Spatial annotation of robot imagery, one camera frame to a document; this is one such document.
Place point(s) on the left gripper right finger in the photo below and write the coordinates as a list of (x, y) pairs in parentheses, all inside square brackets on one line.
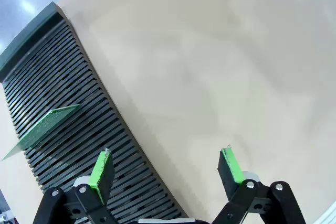
[(231, 171)]

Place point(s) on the black slotted PCB rack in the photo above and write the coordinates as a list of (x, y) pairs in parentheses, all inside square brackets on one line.
[(65, 77)]

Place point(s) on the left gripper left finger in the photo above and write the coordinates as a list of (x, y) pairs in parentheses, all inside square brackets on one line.
[(101, 182)]

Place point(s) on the green PCB board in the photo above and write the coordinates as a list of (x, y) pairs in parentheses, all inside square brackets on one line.
[(44, 124)]

